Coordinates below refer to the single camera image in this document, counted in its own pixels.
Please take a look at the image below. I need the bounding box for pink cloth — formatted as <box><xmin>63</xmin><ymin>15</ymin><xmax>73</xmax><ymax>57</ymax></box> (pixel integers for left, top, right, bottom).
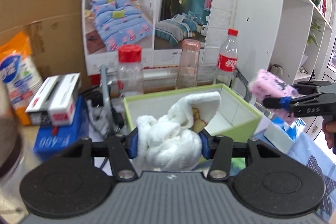
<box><xmin>248</xmin><ymin>68</ymin><xmax>302</xmax><ymax>119</ymax></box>

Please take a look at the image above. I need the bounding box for white towel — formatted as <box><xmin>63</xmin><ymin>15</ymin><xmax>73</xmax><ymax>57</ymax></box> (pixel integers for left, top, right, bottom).
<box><xmin>132</xmin><ymin>92</ymin><xmax>221</xmax><ymax>174</ymax></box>

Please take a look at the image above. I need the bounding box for person's right hand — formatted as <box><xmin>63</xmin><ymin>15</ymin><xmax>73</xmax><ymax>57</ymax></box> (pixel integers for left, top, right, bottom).
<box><xmin>322</xmin><ymin>119</ymin><xmax>336</xmax><ymax>154</ymax></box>

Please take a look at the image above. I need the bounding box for blue tissue pack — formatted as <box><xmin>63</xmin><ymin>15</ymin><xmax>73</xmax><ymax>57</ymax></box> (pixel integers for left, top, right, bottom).
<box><xmin>264</xmin><ymin>117</ymin><xmax>306</xmax><ymax>154</ymax></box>

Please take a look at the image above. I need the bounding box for green cardboard box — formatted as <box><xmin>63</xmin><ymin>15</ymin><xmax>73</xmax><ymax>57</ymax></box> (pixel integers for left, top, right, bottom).
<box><xmin>123</xmin><ymin>84</ymin><xmax>261</xmax><ymax>143</ymax></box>

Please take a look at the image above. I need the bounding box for white shelf unit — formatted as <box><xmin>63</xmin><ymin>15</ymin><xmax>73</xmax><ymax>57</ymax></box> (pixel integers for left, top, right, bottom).
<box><xmin>234</xmin><ymin>0</ymin><xmax>333</xmax><ymax>84</ymax></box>

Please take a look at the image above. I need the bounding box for red-lid clear plastic jar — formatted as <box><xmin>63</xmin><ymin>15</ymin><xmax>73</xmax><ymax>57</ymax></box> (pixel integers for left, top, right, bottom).
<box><xmin>117</xmin><ymin>44</ymin><xmax>143</xmax><ymax>98</ymax></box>

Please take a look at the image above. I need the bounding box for blue metal machine box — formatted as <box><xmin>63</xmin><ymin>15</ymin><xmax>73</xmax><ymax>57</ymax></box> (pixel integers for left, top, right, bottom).
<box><xmin>33</xmin><ymin>96</ymin><xmax>89</xmax><ymax>161</ymax></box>

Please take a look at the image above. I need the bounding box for cola bottle red label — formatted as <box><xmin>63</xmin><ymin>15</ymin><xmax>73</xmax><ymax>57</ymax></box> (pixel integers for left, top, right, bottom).
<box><xmin>214</xmin><ymin>28</ymin><xmax>238</xmax><ymax>86</ymax></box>

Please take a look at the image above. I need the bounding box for pink clear tumbler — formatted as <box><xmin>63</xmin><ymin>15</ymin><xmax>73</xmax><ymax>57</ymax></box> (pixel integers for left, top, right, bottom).
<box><xmin>175</xmin><ymin>39</ymin><xmax>201</xmax><ymax>89</ymax></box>

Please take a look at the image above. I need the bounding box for white black small carton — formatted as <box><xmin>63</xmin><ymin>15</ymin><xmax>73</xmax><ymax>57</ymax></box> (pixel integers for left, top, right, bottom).
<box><xmin>26</xmin><ymin>73</ymin><xmax>81</xmax><ymax>126</ymax></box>

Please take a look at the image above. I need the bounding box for clear container with granules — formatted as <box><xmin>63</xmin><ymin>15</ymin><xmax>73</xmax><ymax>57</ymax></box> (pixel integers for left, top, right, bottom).
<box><xmin>1</xmin><ymin>84</ymin><xmax>25</xmax><ymax>212</ymax></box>

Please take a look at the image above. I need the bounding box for orange paper cup pack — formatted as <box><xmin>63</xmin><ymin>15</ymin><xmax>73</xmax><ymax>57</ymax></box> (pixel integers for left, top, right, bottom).
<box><xmin>1</xmin><ymin>31</ymin><xmax>43</xmax><ymax>126</ymax></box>

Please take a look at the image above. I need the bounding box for bedding poster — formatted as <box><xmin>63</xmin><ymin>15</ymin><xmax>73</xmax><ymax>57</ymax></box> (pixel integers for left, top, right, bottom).
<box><xmin>82</xmin><ymin>0</ymin><xmax>212</xmax><ymax>76</ymax></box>

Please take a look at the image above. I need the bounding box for large cardboard box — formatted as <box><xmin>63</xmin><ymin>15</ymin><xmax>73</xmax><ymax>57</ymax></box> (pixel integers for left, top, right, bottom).
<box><xmin>1</xmin><ymin>0</ymin><xmax>91</xmax><ymax>89</ymax></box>

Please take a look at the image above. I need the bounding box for black power cable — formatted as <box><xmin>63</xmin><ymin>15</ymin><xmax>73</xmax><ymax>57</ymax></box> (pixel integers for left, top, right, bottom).
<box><xmin>81</xmin><ymin>87</ymin><xmax>125</xmax><ymax>169</ymax></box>

